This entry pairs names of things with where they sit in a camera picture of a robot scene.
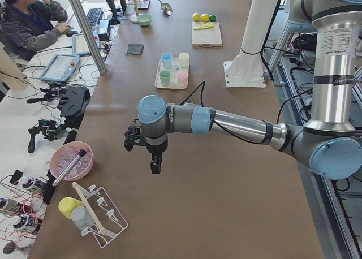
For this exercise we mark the green cup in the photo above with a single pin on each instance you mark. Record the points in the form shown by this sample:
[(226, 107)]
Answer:
[(164, 77)]

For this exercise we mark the wooden stand with base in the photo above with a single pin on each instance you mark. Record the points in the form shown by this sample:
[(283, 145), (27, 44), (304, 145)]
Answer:
[(133, 17)]

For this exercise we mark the white wire cup rack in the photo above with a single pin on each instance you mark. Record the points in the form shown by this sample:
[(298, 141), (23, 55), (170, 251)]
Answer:
[(109, 222)]

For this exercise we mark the black keyboard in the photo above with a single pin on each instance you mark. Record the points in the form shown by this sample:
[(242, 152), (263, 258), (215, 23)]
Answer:
[(94, 16)]

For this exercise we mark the yellow upturned cup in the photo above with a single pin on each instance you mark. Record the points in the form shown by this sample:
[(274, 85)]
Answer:
[(67, 205)]

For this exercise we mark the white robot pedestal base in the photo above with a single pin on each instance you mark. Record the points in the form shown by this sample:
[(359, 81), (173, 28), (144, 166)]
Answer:
[(246, 70)]

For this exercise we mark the aluminium frame post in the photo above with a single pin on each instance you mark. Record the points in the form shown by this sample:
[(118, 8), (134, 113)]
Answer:
[(88, 35)]

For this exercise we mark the cream rabbit tray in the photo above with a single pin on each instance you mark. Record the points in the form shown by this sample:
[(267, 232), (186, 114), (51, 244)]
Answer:
[(175, 68)]

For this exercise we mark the grey folded cloth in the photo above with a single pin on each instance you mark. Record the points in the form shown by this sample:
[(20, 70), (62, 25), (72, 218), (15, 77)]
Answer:
[(134, 49)]

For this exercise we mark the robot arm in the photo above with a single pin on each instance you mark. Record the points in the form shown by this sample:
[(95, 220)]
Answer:
[(325, 143)]

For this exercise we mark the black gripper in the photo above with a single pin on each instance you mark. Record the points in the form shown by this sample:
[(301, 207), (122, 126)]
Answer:
[(155, 150)]

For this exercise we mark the grey upturned cup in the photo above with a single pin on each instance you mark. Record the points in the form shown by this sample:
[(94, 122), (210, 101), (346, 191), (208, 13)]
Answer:
[(82, 218)]

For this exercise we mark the whole yellow lemon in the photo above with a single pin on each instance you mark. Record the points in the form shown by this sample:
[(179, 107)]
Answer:
[(196, 17), (204, 17)]

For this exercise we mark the steel muddler black tip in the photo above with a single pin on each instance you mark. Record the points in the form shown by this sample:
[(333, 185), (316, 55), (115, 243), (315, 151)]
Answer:
[(71, 165)]

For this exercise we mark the green lime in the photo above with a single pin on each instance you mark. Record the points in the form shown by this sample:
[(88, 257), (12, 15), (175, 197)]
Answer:
[(212, 18)]

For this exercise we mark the pale green bowl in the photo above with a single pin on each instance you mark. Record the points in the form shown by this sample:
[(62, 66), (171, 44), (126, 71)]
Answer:
[(144, 20)]

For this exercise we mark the yellow plastic knife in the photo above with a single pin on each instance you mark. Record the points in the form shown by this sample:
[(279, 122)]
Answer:
[(200, 28)]

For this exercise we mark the pink cup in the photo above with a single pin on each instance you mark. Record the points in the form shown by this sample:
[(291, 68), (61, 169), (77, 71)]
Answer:
[(182, 77)]

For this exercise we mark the seated person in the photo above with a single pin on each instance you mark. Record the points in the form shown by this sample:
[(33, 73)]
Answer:
[(34, 25)]

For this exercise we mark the blue cup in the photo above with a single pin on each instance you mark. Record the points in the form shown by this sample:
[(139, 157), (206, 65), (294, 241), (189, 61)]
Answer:
[(166, 59)]

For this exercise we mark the teach pendant tablet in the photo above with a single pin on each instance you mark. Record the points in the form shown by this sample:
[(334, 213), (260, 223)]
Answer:
[(79, 45), (60, 68)]

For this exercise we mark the steel scoop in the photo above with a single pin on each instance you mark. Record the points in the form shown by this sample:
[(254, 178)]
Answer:
[(166, 8)]

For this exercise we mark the pale yellow cup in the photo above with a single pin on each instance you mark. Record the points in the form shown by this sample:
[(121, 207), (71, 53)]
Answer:
[(184, 59)]

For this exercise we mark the bamboo cutting board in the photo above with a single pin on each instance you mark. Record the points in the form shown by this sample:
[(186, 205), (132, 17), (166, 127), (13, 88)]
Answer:
[(206, 37)]

